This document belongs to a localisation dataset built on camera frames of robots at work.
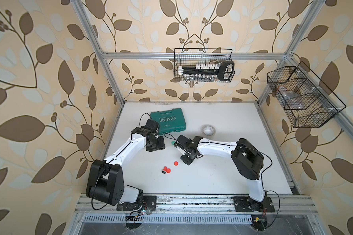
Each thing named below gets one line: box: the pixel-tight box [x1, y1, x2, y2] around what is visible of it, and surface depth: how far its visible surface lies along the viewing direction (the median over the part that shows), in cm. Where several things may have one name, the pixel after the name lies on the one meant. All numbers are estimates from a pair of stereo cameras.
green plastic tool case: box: [150, 107, 187, 136], surface depth 107 cm
